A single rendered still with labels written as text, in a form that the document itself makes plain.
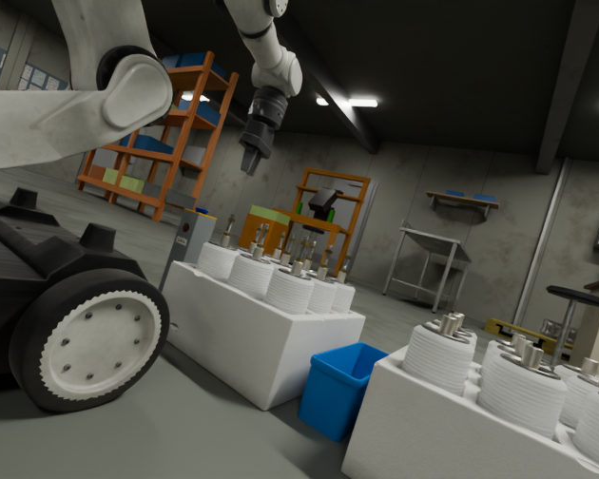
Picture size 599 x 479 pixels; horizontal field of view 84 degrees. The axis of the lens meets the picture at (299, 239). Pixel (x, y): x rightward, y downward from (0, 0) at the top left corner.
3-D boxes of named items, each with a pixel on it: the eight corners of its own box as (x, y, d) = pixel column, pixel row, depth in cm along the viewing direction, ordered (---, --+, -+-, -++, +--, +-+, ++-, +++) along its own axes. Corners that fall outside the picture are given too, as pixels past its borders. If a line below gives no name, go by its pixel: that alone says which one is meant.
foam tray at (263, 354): (263, 411, 61) (293, 319, 62) (148, 328, 83) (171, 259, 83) (347, 376, 94) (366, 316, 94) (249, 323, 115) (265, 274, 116)
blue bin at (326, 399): (339, 448, 58) (360, 382, 58) (289, 414, 64) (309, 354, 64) (385, 404, 83) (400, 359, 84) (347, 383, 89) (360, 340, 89)
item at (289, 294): (248, 340, 76) (273, 266, 77) (288, 352, 77) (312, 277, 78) (246, 355, 67) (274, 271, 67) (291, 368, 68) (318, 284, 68)
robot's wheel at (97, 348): (-5, 433, 38) (50, 270, 39) (-17, 411, 41) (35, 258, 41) (149, 396, 55) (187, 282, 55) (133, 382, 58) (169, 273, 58)
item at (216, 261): (175, 310, 81) (198, 239, 81) (191, 304, 90) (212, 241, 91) (210, 323, 80) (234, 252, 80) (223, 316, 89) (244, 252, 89)
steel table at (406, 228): (455, 313, 600) (474, 255, 601) (436, 315, 423) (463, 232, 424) (413, 297, 644) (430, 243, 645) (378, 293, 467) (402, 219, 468)
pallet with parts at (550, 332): (607, 370, 419) (616, 340, 420) (634, 386, 335) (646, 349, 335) (486, 327, 494) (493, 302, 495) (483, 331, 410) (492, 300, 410)
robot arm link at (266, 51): (282, 73, 75) (257, 9, 56) (241, 65, 77) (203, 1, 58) (295, 28, 75) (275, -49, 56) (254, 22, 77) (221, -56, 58)
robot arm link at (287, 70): (297, 101, 88) (286, 73, 75) (266, 93, 90) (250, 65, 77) (304, 78, 88) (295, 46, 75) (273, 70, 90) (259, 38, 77)
